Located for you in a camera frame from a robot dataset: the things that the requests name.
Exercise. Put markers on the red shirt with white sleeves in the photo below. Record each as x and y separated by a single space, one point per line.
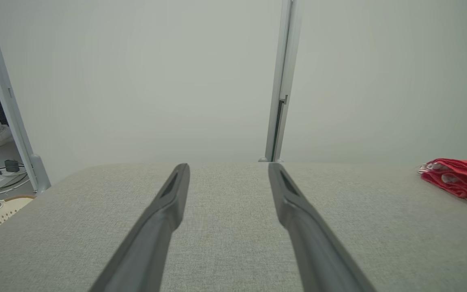
460 190

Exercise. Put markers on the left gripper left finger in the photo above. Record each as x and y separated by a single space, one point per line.
152 239

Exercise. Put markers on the grey partition post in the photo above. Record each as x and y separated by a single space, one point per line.
6 101
286 61

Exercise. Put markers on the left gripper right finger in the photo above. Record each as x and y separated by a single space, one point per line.
310 243

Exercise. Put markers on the black power adapter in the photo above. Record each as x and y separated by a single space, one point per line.
11 165

